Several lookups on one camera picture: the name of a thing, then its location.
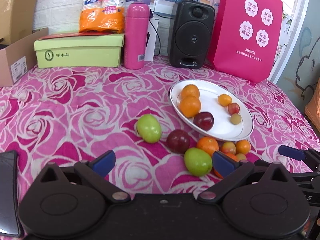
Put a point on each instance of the small tan longan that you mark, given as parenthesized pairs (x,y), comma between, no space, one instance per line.
(236,118)

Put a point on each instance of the tangerine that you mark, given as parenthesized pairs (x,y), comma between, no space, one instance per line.
(208,145)

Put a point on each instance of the green shoe box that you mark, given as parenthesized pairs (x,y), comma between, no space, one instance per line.
(84,51)

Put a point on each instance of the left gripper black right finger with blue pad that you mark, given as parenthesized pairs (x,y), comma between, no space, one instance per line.
(234,175)

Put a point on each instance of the small yellow-orange fruit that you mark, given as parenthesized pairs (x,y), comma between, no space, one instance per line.
(224,100)

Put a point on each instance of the paper cup pack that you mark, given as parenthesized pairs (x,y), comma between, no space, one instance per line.
(102,16)

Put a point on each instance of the red flat folder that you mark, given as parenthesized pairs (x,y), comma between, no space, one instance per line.
(63,35)

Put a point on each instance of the white box behind thermos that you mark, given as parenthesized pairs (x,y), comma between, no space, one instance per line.
(151,39)

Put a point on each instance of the pink floral tablecloth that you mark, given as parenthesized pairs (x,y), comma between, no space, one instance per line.
(66,115)

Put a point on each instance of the pink thermos bottle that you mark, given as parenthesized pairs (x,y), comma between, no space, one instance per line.
(136,30)

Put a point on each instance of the dark red plum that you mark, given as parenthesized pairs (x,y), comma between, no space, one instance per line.
(204,120)
(178,141)

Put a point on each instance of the dark red plum on plate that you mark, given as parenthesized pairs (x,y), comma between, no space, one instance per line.
(204,120)

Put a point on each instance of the cardboard box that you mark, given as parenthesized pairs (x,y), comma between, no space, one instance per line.
(17,39)

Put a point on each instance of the white round plate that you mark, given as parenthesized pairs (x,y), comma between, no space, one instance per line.
(222,129)

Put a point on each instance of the black speaker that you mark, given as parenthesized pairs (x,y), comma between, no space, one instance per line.
(190,33)

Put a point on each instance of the green fruit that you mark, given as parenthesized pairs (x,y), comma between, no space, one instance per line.
(149,128)
(198,162)

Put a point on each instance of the orange chair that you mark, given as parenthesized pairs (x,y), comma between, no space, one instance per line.
(312,109)

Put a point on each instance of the smartphone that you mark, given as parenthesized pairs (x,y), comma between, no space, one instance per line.
(10,224)

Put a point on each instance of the pink tote bag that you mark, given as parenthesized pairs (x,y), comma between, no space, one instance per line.
(245,38)

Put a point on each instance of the red-yellow small peach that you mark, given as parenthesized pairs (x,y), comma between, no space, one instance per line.
(228,147)

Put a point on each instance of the orange behind right finger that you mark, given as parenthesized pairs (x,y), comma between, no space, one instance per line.
(231,156)

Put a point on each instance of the orange on plate far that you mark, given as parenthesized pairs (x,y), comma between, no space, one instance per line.
(190,90)

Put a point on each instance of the small red fruit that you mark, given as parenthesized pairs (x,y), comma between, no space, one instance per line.
(233,108)

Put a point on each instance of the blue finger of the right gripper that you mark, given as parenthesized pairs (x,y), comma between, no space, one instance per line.
(310,156)

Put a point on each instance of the small orange right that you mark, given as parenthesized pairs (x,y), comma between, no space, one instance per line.
(243,147)

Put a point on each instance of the large orange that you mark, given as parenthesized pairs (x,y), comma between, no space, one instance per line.
(189,106)

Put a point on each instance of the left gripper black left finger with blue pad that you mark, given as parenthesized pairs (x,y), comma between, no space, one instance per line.
(94,172)

